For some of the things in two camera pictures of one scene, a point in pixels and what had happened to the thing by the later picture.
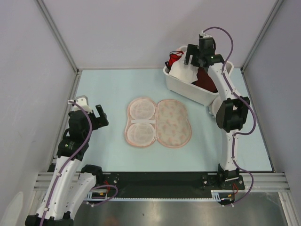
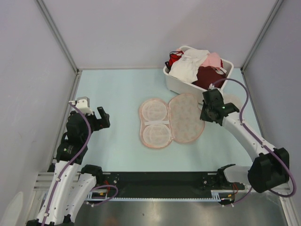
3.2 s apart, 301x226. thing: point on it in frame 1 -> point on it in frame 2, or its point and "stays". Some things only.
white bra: (186, 72) stays
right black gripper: (192, 50) -> (202, 116)
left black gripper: (99, 121) stays
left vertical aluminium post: (43, 7) stays
